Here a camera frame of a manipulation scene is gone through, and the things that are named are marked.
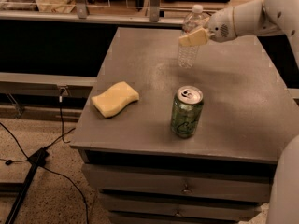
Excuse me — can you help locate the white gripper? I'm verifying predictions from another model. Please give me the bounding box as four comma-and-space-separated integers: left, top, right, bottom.
178, 7, 236, 47

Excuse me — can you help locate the clear plastic water bottle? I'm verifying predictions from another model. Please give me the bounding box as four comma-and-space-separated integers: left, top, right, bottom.
178, 5, 208, 68

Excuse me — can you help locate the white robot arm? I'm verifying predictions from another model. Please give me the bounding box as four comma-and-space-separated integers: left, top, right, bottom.
179, 0, 299, 224

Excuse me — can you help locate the yellow sponge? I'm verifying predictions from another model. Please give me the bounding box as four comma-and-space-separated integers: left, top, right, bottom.
91, 81, 139, 119

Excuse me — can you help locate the green soda can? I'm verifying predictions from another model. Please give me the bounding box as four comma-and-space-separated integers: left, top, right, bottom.
171, 86, 204, 138

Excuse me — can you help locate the grey drawer cabinet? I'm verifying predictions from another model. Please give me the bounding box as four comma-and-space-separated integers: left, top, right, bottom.
72, 28, 299, 224

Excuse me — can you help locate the top drawer with knob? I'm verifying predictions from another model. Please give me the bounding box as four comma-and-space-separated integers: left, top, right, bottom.
82, 164, 271, 203

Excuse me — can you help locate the drawer with knob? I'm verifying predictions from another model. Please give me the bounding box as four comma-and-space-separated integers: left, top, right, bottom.
100, 193, 261, 221
82, 164, 271, 203

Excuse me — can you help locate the middle drawer with knob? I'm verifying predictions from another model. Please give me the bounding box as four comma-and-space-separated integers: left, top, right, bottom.
100, 193, 261, 221

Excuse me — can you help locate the black floor stand bar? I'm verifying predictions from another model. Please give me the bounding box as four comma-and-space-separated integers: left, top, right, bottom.
5, 148, 49, 224

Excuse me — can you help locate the grey metal rail frame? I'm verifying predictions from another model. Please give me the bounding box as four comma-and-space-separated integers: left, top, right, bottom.
0, 72, 96, 98

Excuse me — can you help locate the black floor cable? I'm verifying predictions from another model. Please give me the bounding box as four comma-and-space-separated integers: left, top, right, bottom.
0, 87, 91, 224

